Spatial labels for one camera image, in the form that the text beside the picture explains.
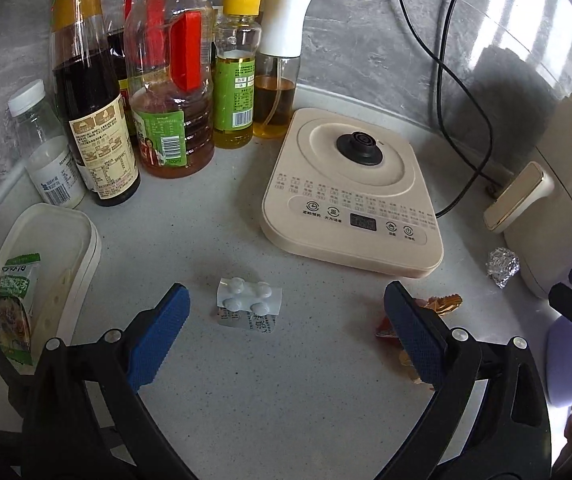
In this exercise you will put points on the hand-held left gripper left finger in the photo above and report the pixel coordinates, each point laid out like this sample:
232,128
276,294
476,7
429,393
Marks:
160,340

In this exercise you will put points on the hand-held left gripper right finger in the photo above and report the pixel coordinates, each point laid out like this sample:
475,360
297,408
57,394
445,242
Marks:
413,340

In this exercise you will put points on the orange snack wrapper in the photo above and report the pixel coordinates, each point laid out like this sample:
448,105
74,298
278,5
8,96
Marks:
441,304

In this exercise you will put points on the white pill blister pack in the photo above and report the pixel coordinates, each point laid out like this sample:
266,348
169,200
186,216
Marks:
246,300

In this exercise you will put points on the crumpled foil ball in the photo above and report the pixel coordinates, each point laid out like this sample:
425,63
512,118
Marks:
503,267

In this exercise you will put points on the white air fryer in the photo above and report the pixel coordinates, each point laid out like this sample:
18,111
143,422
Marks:
566,200

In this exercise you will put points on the white plastic tray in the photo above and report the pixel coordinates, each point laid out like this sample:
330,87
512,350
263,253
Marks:
60,240

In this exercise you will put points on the green seasoning packet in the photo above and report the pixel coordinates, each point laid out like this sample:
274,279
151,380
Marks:
15,300

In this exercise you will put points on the dark sauce bottle yellow cap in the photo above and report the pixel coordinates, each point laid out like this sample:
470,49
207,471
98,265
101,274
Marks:
100,160

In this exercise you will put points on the small clear bottle white cap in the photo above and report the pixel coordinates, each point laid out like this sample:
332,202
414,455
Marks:
55,170

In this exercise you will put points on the beige kettle base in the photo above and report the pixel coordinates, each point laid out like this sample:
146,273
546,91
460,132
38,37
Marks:
316,160

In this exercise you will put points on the yellow cap green label bottle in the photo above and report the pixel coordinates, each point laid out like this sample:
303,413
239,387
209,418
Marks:
233,100

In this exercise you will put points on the gold cap dark bottle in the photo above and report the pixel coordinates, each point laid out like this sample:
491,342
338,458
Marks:
118,60

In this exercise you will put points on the white top oil sprayer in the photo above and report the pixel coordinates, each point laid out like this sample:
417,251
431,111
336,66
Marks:
286,15

